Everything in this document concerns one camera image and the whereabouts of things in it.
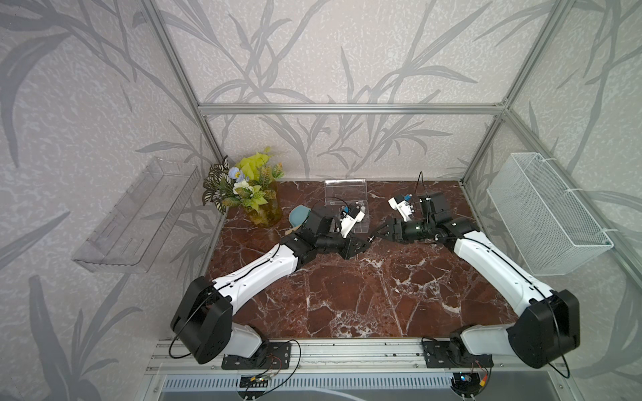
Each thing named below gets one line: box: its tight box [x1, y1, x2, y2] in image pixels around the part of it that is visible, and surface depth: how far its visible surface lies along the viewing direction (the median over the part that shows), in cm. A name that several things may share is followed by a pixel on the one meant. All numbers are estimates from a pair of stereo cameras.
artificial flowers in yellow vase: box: [202, 147, 285, 227], surface depth 90 cm
